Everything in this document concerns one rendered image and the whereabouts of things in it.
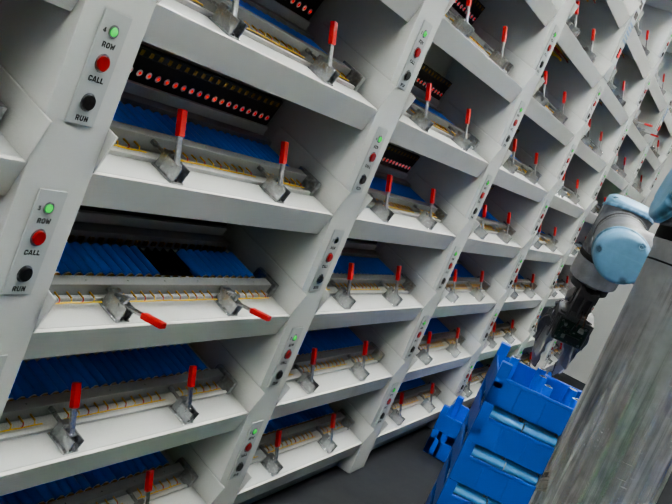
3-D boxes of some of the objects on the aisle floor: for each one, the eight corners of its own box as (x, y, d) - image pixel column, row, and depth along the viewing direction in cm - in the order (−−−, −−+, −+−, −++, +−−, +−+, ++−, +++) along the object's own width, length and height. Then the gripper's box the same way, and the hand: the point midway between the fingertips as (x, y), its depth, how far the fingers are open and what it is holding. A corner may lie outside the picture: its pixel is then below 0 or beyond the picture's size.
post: (219, 535, 166) (603, -356, 140) (191, 548, 158) (594, -398, 131) (147, 481, 174) (496, -370, 148) (116, 491, 166) (481, -410, 140)
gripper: (562, 279, 152) (514, 372, 161) (620, 304, 151) (568, 397, 159) (564, 263, 160) (517, 353, 169) (619, 287, 158) (569, 377, 167)
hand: (546, 363), depth 166 cm, fingers open, 3 cm apart
